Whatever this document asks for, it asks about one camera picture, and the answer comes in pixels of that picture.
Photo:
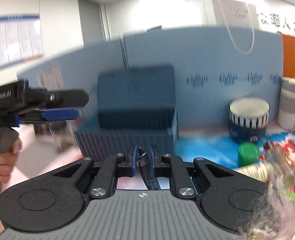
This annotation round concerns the clear glass perfume bottle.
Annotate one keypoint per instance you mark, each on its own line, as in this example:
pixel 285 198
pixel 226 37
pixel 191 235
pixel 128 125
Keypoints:
pixel 279 166

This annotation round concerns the green round jar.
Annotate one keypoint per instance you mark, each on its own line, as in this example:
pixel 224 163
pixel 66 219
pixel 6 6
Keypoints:
pixel 247 153

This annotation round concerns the shipping label sticker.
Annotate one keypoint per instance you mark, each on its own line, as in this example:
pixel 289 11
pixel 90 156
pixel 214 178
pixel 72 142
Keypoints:
pixel 50 78

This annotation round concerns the grey black pen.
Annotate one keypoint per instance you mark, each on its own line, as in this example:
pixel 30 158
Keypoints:
pixel 150 181

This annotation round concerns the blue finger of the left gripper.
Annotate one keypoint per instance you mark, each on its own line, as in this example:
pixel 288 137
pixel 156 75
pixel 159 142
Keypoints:
pixel 60 114

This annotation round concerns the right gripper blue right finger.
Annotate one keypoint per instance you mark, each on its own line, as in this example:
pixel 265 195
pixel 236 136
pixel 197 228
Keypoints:
pixel 155 160

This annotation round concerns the light blue foam board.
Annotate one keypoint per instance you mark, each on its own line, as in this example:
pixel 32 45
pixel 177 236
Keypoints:
pixel 209 72

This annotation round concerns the grey white travel cup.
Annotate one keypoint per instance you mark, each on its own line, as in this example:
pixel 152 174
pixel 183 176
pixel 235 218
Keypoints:
pixel 286 116

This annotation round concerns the blue ribbed storage box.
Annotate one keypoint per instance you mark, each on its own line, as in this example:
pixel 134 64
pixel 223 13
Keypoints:
pixel 135 107

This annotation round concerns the wall notice poster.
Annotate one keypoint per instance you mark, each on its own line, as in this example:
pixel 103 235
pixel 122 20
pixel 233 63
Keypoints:
pixel 20 39

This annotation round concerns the green white-capped tube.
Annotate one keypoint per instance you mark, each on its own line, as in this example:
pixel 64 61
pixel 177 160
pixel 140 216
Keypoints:
pixel 290 195

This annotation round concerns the person's left hand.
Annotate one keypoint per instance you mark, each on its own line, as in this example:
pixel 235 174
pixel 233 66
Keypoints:
pixel 8 161

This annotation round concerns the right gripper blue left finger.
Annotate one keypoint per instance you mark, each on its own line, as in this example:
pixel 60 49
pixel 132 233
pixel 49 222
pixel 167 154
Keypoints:
pixel 131 161

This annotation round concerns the colourful anime desk mat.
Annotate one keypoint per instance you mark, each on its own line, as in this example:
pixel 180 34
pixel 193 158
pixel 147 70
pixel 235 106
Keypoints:
pixel 275 218

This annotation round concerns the cream lotion tube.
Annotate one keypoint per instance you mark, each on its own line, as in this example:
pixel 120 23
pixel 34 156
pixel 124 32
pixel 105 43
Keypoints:
pixel 259 171

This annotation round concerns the white paper bag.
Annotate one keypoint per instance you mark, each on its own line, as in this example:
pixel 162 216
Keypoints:
pixel 232 14

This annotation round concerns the navy white ceramic bowl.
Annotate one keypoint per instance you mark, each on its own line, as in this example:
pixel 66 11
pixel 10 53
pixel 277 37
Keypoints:
pixel 248 119

